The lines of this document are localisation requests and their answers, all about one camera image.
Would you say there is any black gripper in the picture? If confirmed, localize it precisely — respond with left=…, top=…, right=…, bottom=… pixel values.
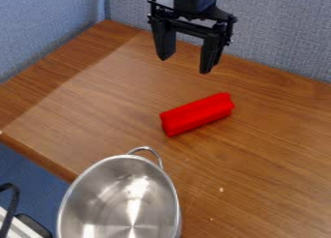
left=147, top=0, right=238, bottom=74

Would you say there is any red rectangular block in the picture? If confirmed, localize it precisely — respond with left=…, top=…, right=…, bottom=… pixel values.
left=159, top=93, right=235, bottom=136

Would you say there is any metal pot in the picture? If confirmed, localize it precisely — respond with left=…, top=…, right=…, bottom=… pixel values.
left=56, top=146, right=183, bottom=238

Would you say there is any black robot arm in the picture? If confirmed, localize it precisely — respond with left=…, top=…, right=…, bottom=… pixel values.
left=147, top=0, right=238, bottom=74

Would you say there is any white and black device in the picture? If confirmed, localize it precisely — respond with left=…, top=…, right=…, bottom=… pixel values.
left=5, top=214, right=53, bottom=238

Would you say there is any black cable loop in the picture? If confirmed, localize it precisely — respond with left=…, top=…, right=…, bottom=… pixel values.
left=0, top=182, right=21, bottom=238

